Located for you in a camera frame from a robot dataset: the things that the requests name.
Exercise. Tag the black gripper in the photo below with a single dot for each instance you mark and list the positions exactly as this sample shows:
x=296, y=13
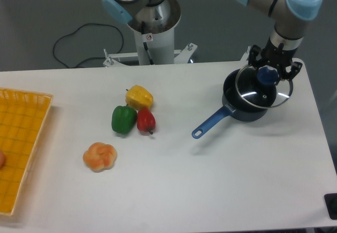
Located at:
x=277, y=58

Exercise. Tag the glass lid blue knob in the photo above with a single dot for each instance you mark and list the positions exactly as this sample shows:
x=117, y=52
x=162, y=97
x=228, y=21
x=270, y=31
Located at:
x=262, y=87

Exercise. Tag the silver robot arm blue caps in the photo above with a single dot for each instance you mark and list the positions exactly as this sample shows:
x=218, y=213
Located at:
x=291, y=17

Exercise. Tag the red bell pepper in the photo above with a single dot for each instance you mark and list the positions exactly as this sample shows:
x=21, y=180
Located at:
x=145, y=121

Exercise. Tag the yellow bell pepper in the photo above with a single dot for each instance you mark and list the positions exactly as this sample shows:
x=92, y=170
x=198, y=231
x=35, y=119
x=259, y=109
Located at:
x=138, y=98

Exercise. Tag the black device at table corner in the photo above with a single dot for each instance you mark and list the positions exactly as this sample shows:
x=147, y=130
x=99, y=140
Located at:
x=331, y=203

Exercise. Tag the green bell pepper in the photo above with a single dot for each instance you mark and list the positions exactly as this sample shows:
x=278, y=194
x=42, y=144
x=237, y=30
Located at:
x=123, y=119

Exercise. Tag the knotted bread roll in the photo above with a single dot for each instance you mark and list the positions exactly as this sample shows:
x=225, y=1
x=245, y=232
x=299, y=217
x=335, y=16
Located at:
x=99, y=156

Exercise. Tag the yellow woven basket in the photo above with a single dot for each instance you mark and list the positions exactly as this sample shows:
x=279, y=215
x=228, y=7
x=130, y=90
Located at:
x=23, y=115

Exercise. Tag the blue saucepan with handle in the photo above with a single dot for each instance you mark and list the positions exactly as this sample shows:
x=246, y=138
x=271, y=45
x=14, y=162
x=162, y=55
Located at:
x=233, y=106

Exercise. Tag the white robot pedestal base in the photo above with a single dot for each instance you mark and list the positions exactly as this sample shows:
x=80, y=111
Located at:
x=153, y=28

